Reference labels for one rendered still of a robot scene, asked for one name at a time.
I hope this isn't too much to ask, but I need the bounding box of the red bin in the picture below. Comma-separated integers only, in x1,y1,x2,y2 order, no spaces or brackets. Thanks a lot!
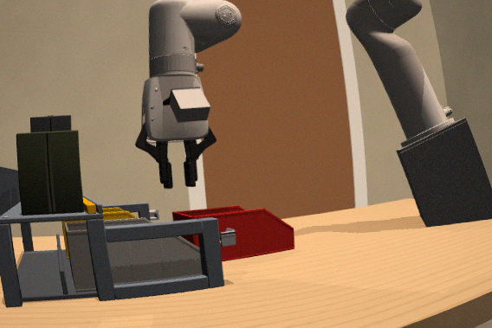
172,205,291,261

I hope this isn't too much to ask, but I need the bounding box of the yellow open bin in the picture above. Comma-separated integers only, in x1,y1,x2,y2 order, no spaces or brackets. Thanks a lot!
61,208,138,259

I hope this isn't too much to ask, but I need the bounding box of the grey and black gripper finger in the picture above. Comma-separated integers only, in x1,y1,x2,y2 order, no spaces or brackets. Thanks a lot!
135,123,173,189
184,127,217,187

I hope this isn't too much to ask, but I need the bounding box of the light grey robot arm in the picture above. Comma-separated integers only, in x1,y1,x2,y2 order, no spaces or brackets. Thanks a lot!
149,0,455,147

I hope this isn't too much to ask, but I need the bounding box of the dark grey metal shelf frame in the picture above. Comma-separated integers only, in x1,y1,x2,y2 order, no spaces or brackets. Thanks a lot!
0,166,236,307

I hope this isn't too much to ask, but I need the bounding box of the yellow long thin bar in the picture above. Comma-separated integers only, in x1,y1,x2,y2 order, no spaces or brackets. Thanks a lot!
83,197,96,214

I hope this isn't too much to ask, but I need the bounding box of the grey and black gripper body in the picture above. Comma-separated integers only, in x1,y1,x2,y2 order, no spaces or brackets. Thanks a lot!
141,71,209,144

